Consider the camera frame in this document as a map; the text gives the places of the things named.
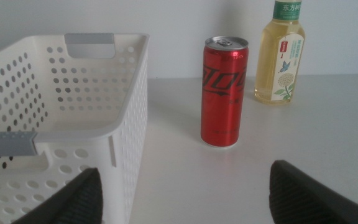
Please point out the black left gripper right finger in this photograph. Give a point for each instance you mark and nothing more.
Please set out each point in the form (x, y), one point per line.
(300, 199)

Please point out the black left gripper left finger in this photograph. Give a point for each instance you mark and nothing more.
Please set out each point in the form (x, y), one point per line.
(79, 202)

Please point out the red cola can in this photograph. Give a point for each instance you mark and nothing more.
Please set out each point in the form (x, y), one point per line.
(224, 109)

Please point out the yellow tea bottle green label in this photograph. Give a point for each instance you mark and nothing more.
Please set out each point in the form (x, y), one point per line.
(270, 62)

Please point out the white perforated plastic basket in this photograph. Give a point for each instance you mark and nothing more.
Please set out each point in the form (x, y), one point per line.
(129, 149)

